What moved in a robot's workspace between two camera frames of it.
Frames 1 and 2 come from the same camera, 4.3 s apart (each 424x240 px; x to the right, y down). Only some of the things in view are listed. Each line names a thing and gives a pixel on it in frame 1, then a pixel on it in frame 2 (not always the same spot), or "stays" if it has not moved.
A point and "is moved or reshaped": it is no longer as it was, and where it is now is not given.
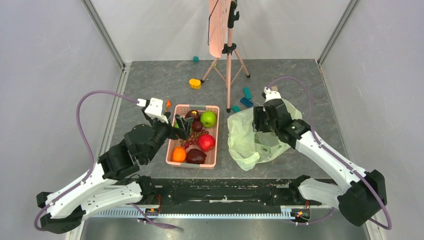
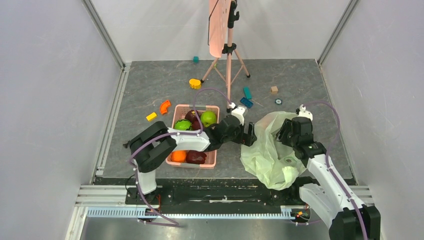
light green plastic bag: [249, 148] is moved or reshaped
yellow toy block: [194, 83] stays
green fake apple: [208, 119] stays
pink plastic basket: [210, 161] stays
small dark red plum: [197, 126] stays
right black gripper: [261, 118] -> [288, 133]
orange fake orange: [178, 154] stays
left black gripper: [169, 125] -> [246, 139]
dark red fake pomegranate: [195, 156] stays
